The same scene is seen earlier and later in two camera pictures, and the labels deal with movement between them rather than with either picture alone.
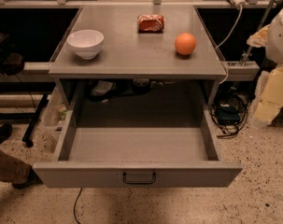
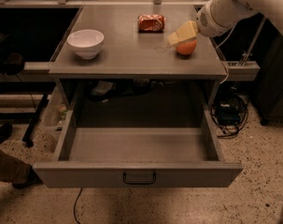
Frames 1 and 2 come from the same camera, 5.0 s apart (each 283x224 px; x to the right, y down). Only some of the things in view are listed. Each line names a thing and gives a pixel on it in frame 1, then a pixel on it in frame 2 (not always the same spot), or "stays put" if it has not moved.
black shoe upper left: [2, 133] stays put
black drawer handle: [139, 182] stays put
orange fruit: [185, 43] stays put
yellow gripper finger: [274, 92] → [204, 24]
